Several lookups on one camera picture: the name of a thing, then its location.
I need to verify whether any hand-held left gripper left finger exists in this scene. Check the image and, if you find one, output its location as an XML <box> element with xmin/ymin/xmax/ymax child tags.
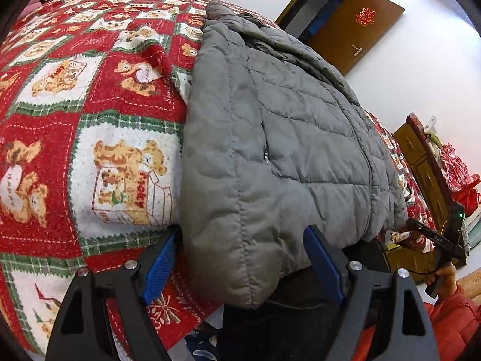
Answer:
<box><xmin>45</xmin><ymin>226</ymin><xmax>183</xmax><ymax>361</ymax></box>

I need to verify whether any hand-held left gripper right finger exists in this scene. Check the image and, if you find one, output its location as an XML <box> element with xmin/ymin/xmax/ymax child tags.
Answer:
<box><xmin>302</xmin><ymin>225</ymin><xmax>440</xmax><ymax>361</ymax></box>

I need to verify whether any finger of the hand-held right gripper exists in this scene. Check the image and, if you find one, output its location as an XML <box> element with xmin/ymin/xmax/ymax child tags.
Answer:
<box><xmin>405</xmin><ymin>217</ymin><xmax>433</xmax><ymax>238</ymax></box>

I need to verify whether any grey puffer jacket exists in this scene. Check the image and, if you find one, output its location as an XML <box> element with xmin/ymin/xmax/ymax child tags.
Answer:
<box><xmin>179</xmin><ymin>0</ymin><xmax>409</xmax><ymax>310</ymax></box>

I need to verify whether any person's right forearm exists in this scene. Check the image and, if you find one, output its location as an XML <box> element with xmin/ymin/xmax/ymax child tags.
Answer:
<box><xmin>428</xmin><ymin>285</ymin><xmax>481</xmax><ymax>361</ymax></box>

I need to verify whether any person's right hand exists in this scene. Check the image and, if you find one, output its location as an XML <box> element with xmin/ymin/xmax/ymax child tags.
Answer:
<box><xmin>424</xmin><ymin>261</ymin><xmax>457</xmax><ymax>298</ymax></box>

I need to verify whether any red plastic bag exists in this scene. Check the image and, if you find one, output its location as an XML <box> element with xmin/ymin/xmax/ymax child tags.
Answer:
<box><xmin>451</xmin><ymin>173</ymin><xmax>481</xmax><ymax>215</ymax></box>

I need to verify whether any red patterned cloth pile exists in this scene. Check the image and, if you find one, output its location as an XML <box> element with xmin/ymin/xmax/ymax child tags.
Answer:
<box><xmin>438</xmin><ymin>143</ymin><xmax>470</xmax><ymax>192</ymax></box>

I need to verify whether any wooden dresser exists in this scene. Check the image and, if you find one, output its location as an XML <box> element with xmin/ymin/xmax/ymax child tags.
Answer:
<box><xmin>393</xmin><ymin>116</ymin><xmax>468</xmax><ymax>267</ymax></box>

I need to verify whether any red bear printed blanket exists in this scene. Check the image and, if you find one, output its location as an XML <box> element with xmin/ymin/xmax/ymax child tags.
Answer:
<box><xmin>0</xmin><ymin>0</ymin><xmax>438</xmax><ymax>359</ymax></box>

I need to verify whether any brown wooden door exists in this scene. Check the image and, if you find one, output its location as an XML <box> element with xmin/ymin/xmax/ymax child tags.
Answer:
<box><xmin>308</xmin><ymin>0</ymin><xmax>406</xmax><ymax>76</ymax></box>

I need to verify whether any black cable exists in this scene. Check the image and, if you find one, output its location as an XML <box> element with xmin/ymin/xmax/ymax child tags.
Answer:
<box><xmin>378</xmin><ymin>239</ymin><xmax>438</xmax><ymax>277</ymax></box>

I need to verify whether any brown door frame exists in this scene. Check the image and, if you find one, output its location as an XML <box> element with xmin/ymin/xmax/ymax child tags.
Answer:
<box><xmin>275</xmin><ymin>0</ymin><xmax>367</xmax><ymax>42</ymax></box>

